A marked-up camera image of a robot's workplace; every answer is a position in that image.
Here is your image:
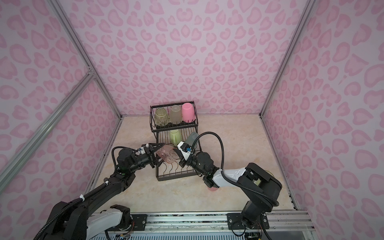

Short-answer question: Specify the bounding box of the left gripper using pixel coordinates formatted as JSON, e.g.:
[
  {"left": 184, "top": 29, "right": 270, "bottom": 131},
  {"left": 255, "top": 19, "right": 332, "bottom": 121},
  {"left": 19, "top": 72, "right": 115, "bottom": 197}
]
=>
[{"left": 129, "top": 143, "right": 168, "bottom": 174}]

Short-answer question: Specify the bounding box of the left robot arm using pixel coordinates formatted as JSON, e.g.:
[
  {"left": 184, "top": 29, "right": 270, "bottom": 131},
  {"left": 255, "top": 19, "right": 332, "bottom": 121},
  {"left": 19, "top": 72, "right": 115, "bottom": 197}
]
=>
[{"left": 34, "top": 143, "right": 165, "bottom": 240}]

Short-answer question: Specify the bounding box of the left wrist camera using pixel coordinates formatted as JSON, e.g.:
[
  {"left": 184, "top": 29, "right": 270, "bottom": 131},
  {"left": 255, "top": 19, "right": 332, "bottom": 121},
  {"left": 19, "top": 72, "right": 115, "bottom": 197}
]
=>
[{"left": 177, "top": 142, "right": 192, "bottom": 161}]

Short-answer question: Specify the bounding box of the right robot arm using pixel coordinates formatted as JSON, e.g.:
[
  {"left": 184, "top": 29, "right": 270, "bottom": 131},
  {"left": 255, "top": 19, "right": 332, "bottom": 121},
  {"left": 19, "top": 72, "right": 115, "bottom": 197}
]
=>
[{"left": 176, "top": 150, "right": 282, "bottom": 229}]

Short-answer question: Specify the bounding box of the aluminium frame post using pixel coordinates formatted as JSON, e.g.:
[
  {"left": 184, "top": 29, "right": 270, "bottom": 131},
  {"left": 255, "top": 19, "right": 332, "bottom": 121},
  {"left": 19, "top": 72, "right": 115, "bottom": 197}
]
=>
[
  {"left": 47, "top": 0, "right": 123, "bottom": 120},
  {"left": 259, "top": 0, "right": 319, "bottom": 119}
]

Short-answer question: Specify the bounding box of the aluminium frame post right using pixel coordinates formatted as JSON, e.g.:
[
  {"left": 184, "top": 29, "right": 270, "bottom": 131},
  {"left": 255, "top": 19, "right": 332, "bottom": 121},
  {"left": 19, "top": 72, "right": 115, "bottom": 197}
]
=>
[{"left": 259, "top": 0, "right": 319, "bottom": 119}]

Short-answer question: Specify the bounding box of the pale green textured cup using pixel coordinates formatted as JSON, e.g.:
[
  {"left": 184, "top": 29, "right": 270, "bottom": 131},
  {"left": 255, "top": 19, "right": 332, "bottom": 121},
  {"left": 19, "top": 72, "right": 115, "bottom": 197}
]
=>
[{"left": 170, "top": 105, "right": 183, "bottom": 125}]

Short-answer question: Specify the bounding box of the pink cup front right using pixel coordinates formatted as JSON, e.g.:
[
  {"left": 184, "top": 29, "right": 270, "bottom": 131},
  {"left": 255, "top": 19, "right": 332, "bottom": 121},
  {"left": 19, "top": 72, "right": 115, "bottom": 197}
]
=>
[{"left": 208, "top": 187, "right": 218, "bottom": 192}]

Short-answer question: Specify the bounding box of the teal plastic cup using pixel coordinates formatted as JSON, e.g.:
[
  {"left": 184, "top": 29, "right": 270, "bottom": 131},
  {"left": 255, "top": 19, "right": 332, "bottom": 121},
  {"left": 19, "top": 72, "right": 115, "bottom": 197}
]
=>
[{"left": 185, "top": 132, "right": 199, "bottom": 147}]

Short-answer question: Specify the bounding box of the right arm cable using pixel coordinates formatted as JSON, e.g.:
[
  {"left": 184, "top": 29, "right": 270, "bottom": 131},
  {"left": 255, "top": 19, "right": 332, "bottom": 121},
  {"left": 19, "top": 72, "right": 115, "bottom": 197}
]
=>
[{"left": 191, "top": 131, "right": 280, "bottom": 208}]

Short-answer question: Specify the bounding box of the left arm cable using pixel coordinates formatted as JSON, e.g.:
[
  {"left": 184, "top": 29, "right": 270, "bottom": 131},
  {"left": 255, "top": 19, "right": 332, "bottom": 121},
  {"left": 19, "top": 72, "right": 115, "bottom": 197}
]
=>
[{"left": 111, "top": 146, "right": 133, "bottom": 173}]

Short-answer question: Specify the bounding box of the aluminium frame diagonal bar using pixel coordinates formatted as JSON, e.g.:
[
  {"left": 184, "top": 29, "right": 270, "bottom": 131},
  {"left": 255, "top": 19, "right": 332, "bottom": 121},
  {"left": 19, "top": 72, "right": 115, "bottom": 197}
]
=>
[{"left": 1, "top": 71, "right": 95, "bottom": 193}]

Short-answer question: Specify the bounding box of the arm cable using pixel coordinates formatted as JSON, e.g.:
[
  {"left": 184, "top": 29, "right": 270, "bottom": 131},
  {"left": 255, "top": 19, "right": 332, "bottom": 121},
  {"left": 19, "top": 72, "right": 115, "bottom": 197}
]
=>
[
  {"left": 191, "top": 131, "right": 280, "bottom": 208},
  {"left": 111, "top": 146, "right": 133, "bottom": 173}
]

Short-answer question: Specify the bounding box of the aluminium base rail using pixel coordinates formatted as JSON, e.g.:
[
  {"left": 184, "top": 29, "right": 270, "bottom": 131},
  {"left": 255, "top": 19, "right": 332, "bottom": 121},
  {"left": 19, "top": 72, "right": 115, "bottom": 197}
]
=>
[{"left": 55, "top": 209, "right": 319, "bottom": 240}]

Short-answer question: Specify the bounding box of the black wire dish rack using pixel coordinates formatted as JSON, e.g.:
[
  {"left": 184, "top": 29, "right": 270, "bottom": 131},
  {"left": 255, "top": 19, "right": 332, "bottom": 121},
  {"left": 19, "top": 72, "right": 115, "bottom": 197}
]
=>
[{"left": 150, "top": 101, "right": 199, "bottom": 182}]

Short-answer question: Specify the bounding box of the clear pink plastic cup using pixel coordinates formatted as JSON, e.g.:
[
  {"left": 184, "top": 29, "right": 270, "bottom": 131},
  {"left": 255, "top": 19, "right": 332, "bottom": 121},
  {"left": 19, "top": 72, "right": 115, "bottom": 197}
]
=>
[{"left": 156, "top": 145, "right": 180, "bottom": 164}]

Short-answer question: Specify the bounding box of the bright green plastic cup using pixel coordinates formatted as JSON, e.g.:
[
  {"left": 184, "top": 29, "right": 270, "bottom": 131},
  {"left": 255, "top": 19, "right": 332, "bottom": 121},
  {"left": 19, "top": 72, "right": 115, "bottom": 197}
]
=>
[{"left": 155, "top": 108, "right": 169, "bottom": 127}]

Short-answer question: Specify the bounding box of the pale green mug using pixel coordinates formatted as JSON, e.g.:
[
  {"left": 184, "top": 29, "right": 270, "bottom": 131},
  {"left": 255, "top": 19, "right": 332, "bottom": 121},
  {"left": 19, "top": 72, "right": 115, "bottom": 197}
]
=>
[{"left": 169, "top": 130, "right": 183, "bottom": 146}]

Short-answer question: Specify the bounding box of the aluminium frame post left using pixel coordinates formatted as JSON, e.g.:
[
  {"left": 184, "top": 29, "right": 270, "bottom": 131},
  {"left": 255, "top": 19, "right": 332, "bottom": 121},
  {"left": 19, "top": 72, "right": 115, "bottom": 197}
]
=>
[{"left": 47, "top": 0, "right": 123, "bottom": 120}]

